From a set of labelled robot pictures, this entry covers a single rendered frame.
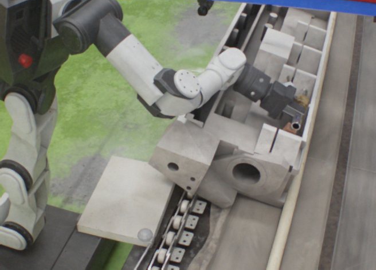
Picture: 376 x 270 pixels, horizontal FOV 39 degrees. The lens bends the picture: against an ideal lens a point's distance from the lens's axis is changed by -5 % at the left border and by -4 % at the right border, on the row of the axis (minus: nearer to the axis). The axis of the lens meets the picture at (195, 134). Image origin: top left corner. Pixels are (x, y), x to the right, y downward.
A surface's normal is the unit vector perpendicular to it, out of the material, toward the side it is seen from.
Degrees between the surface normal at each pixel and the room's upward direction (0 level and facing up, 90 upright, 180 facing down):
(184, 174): 90
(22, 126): 90
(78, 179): 0
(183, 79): 39
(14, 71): 102
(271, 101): 90
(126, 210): 0
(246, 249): 0
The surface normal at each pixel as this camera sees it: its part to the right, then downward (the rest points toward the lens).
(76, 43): -0.56, 0.61
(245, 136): 0.20, -0.72
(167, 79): 0.61, -0.43
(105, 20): 0.49, -0.30
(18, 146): -0.28, 0.60
